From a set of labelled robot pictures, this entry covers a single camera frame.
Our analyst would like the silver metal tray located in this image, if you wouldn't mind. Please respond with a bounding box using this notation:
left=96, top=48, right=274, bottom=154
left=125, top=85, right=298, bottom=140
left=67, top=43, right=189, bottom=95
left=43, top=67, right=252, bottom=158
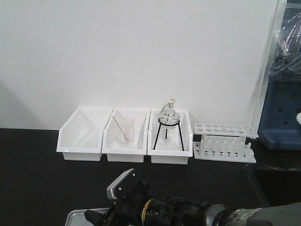
left=65, top=207, right=113, bottom=226

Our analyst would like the white right storage bin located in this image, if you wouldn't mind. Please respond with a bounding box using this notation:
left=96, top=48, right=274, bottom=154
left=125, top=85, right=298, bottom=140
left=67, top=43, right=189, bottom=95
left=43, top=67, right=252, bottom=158
left=147, top=110, right=193, bottom=165

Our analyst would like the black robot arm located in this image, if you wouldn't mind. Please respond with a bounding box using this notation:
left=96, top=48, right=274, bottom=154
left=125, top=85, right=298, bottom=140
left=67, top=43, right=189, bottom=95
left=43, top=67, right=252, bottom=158
left=84, top=181, right=301, bottom=226

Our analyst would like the black lab sink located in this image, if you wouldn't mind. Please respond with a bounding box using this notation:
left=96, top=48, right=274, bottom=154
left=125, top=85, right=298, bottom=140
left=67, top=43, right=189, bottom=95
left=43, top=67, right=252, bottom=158
left=245, top=163, right=301, bottom=207

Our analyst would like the black metal tripod stand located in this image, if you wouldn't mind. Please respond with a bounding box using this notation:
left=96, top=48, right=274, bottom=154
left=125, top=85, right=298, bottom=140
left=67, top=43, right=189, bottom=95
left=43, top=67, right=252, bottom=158
left=152, top=117, right=185, bottom=151

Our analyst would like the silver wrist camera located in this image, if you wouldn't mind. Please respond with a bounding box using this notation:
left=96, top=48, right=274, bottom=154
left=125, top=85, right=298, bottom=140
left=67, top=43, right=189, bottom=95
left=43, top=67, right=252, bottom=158
left=106, top=168, right=134, bottom=200

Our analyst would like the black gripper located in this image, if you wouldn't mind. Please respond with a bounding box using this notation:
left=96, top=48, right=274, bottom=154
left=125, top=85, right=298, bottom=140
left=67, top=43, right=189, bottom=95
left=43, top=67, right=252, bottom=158
left=84, top=181, right=151, bottom=226

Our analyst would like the white test tube rack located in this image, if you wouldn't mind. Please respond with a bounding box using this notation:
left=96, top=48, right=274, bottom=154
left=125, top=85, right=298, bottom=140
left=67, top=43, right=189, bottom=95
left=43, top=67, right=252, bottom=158
left=193, top=123, right=258, bottom=163

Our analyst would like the white left storage bin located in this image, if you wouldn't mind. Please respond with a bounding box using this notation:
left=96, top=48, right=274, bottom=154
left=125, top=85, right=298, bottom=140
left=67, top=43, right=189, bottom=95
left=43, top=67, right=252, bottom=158
left=56, top=108, right=113, bottom=161

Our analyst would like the white middle storage bin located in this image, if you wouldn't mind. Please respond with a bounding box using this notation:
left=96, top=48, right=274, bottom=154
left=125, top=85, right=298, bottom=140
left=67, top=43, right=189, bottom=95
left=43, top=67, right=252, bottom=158
left=102, top=109, right=150, bottom=163

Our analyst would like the white gooseneck lab faucet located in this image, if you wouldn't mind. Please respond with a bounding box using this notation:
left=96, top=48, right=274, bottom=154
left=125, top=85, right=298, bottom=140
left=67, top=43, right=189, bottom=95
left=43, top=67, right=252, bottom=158
left=296, top=113, right=301, bottom=124

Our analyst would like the white storage bin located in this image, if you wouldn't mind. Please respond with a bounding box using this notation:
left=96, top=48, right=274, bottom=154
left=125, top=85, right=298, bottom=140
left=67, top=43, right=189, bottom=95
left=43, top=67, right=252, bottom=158
left=102, top=109, right=150, bottom=163
left=147, top=110, right=193, bottom=165
left=56, top=108, right=113, bottom=161

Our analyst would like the glass alcohol lamp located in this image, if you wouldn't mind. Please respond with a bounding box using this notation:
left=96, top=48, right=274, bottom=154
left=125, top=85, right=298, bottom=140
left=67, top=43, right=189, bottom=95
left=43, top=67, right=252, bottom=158
left=158, top=98, right=180, bottom=129

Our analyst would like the blue pegboard drying rack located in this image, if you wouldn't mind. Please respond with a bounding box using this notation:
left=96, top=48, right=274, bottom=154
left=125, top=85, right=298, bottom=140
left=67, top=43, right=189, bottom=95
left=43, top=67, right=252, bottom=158
left=257, top=0, right=301, bottom=150

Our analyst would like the glass stirring rod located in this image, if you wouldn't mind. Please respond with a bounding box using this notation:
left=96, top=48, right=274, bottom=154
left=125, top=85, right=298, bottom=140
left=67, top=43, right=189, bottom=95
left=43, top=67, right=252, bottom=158
left=112, top=116, right=130, bottom=142

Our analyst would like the clear plastic bag of pegs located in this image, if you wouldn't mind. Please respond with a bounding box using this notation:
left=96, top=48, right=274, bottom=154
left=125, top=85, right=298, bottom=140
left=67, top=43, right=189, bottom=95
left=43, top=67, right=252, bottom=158
left=269, top=0, right=301, bottom=82

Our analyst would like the glass beaker in bin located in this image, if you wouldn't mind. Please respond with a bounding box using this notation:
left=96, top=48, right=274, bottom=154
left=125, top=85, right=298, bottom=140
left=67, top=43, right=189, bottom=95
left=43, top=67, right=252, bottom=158
left=115, top=116, right=135, bottom=147

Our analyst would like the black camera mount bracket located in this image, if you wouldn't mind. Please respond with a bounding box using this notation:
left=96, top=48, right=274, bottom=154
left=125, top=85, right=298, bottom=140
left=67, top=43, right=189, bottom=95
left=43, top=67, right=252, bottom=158
left=115, top=171, right=137, bottom=199

